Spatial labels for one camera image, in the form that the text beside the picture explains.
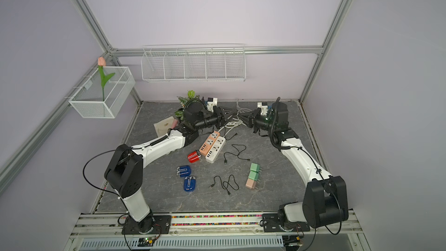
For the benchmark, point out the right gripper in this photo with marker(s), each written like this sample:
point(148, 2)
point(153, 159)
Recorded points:
point(251, 120)

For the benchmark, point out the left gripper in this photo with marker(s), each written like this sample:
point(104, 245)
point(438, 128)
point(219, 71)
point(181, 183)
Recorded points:
point(221, 117)

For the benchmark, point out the green charger adapter top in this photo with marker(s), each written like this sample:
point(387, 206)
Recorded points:
point(254, 167)

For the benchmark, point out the green charger adapter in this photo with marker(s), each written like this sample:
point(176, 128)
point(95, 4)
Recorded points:
point(253, 175)
point(254, 167)

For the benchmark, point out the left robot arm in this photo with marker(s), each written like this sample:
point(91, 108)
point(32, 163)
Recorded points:
point(125, 170)

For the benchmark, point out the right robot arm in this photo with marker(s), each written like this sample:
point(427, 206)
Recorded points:
point(325, 199)

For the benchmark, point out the red electric shaver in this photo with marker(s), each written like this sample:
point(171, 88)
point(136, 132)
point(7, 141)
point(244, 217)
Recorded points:
point(194, 156)

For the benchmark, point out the blue electric shaver upper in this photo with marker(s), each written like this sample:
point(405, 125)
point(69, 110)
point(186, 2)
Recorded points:
point(184, 171)

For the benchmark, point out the blue electric shaver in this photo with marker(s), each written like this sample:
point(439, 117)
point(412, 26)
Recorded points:
point(189, 183)
point(184, 171)

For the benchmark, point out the blue electric shaver lower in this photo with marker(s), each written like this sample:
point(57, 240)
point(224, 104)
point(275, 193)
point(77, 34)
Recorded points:
point(189, 183)

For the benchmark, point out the potted green plant black vase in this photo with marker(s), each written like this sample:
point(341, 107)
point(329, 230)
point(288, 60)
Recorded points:
point(185, 102)

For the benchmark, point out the white power strip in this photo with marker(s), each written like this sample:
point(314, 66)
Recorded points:
point(215, 150)

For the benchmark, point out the orange power strip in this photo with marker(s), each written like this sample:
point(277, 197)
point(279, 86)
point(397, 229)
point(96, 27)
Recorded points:
point(209, 142)

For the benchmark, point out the green charger adapter middle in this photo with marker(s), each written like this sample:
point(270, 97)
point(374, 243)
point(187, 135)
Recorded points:
point(253, 175)

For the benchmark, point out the pink charger adapter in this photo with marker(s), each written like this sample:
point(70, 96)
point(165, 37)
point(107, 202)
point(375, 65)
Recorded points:
point(251, 184)

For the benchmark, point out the artificial pink tulip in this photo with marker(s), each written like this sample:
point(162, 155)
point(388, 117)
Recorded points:
point(104, 77)

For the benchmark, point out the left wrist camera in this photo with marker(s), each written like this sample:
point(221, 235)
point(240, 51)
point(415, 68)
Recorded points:
point(211, 104)

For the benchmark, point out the white wire wall shelf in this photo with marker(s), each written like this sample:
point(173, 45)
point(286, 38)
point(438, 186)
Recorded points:
point(194, 62)

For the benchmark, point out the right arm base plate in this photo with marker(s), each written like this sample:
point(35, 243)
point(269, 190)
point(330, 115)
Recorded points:
point(274, 222)

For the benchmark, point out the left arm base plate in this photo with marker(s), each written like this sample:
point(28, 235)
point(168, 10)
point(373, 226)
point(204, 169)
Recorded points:
point(157, 224)

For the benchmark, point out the white vented cable duct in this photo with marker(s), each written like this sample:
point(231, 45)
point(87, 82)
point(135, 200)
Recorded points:
point(186, 243)

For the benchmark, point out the white mesh wall basket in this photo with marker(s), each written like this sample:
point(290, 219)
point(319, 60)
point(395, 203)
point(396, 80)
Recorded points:
point(87, 100)

